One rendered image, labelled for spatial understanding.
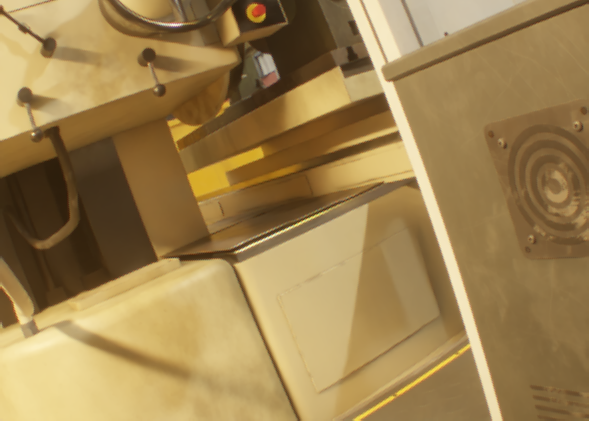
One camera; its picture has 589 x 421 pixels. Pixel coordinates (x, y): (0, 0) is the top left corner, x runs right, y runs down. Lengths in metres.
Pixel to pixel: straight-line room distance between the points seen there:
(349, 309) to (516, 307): 1.21
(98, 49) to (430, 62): 1.11
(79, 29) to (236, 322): 0.84
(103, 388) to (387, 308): 0.85
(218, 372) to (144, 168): 0.87
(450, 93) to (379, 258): 1.32
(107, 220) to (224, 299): 0.68
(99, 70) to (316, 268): 0.78
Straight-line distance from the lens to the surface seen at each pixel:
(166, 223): 2.21
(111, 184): 2.17
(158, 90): 1.52
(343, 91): 1.65
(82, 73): 1.54
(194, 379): 1.59
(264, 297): 1.66
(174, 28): 1.37
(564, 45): 0.47
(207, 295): 1.59
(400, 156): 1.82
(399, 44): 0.77
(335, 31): 1.73
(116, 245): 2.15
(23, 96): 1.46
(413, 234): 1.94
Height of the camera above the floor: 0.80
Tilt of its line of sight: 4 degrees down
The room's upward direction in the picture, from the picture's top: 21 degrees counter-clockwise
